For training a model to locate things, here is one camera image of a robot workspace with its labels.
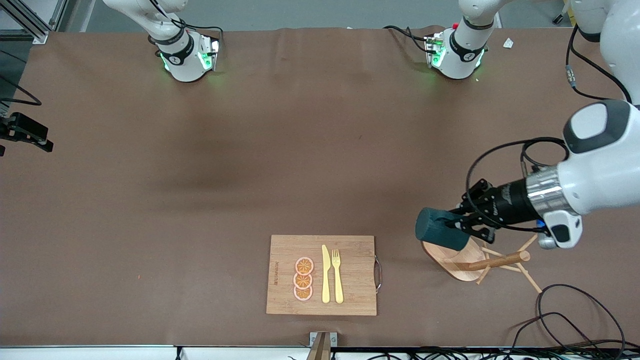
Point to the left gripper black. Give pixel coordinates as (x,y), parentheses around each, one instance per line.
(506,203)

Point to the dark green cup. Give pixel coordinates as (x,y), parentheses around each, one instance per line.
(435,227)

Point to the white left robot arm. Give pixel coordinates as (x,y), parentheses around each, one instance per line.
(600,175)

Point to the wooden mug rack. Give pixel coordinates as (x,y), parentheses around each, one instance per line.
(455,265)

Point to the yellow plastic fork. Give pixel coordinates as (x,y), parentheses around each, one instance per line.
(338,280)

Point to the yellow plastic knife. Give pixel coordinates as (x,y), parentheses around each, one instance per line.
(326,280)

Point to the white paper scrap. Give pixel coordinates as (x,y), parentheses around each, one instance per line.
(508,43)

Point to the orange slice toy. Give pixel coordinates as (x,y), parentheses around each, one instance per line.
(304,265)

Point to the small metal bracket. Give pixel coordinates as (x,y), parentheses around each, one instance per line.
(333,340)

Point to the brown wooden post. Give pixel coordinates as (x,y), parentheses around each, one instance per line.
(320,350)

